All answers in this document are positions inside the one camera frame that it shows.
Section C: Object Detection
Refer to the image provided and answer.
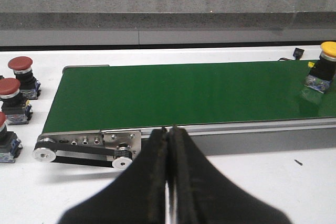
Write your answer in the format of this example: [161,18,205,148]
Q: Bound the red push button far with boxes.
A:
[8,56,41,100]

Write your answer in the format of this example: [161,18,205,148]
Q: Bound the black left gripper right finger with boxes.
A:
[167,126,290,223]

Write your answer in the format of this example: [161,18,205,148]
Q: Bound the green conveyor belt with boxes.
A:
[43,61,335,133]

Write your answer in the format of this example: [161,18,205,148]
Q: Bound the yellow mushroom push button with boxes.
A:
[305,41,335,93]

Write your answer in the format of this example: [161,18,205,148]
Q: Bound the red push button middle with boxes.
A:
[1,78,32,125]

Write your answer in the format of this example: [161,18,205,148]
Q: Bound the grey counter left section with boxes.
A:
[1,0,335,47]

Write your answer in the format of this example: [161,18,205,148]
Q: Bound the black connector with cable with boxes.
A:
[278,48,304,61]

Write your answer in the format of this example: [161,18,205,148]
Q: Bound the red push button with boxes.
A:
[0,112,23,163]
[8,56,41,100]
[1,78,32,125]

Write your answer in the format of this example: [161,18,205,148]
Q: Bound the red push button near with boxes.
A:
[0,112,23,163]

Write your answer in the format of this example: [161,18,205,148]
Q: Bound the black timing drive belt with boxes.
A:
[33,141,133,170]

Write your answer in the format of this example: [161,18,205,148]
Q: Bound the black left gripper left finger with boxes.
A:
[59,129,167,223]

